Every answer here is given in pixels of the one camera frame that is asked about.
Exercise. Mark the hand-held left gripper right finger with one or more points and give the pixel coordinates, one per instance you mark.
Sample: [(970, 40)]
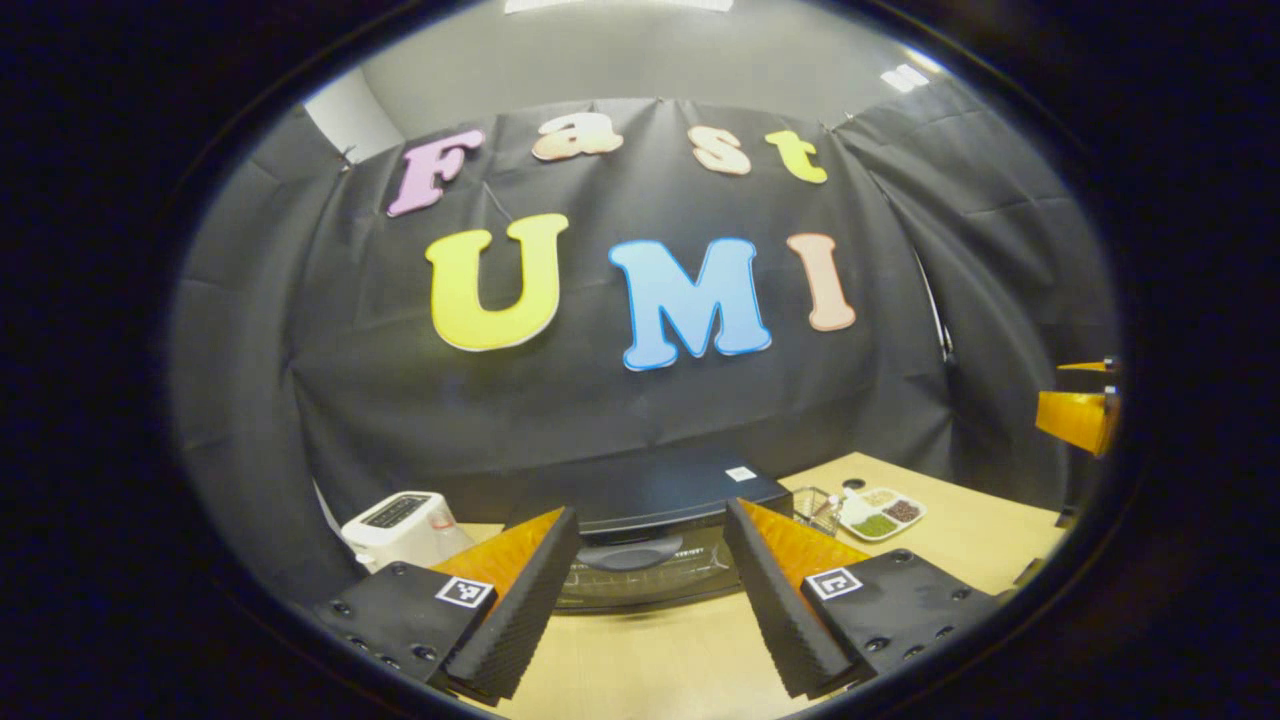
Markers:
[(780, 620)]

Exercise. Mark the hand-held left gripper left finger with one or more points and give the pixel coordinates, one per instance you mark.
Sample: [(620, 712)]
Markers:
[(525, 610)]

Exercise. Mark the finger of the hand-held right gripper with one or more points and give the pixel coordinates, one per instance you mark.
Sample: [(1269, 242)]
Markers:
[(1090, 378), (1080, 418)]

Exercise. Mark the black electric oven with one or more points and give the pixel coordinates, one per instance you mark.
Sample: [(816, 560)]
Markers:
[(650, 485)]

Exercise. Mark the white divided bean plate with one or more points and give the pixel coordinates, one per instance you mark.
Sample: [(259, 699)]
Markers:
[(880, 518)]

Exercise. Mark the white toaster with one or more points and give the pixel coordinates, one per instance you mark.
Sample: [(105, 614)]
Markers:
[(395, 525)]

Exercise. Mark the small ceiling light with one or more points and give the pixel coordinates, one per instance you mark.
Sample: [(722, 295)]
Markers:
[(905, 77)]

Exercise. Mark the large ceiling light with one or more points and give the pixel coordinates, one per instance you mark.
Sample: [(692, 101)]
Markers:
[(620, 4)]

